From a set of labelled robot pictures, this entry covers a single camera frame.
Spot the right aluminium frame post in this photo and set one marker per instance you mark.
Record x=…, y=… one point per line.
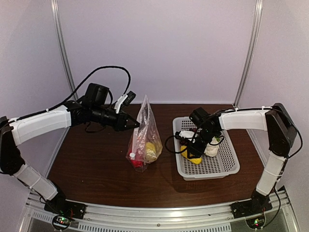
x=257, y=18

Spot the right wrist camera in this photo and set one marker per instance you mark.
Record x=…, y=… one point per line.
x=178, y=137

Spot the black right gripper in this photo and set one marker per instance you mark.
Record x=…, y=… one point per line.
x=197, y=151

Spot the round circuit board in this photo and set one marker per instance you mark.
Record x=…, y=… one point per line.
x=256, y=223
x=60, y=223

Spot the right round circuit board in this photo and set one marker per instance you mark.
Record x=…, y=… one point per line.
x=256, y=223

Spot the aluminium frame post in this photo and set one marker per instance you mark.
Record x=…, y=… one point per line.
x=62, y=48
x=257, y=18

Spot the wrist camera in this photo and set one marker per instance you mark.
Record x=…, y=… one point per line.
x=124, y=100
x=178, y=137

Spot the left round circuit board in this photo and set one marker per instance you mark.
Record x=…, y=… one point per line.
x=60, y=223

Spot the clear zip top bag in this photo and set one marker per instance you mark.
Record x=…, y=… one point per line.
x=146, y=132

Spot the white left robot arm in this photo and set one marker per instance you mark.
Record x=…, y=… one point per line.
x=89, y=108

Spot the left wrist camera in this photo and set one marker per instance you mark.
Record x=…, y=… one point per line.
x=124, y=100

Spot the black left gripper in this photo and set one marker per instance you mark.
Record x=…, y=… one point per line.
x=119, y=123

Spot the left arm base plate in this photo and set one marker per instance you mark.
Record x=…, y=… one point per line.
x=69, y=209

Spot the red toy bell pepper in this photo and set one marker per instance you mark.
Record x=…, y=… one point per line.
x=136, y=160

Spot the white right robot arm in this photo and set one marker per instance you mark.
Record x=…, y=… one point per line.
x=274, y=120

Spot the yellow toy fruit front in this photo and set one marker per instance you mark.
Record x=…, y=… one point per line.
x=152, y=152

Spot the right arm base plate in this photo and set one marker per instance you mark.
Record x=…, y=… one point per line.
x=247, y=208

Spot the front aluminium rail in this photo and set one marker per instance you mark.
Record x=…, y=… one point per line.
x=206, y=218

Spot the dark red toy grapes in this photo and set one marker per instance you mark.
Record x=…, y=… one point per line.
x=186, y=134

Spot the yellow toy fruit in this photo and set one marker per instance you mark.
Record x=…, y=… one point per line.
x=152, y=152
x=193, y=158

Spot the left aluminium frame post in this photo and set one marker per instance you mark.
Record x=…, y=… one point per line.
x=62, y=48

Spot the white toy cauliflower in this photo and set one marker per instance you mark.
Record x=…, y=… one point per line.
x=212, y=148

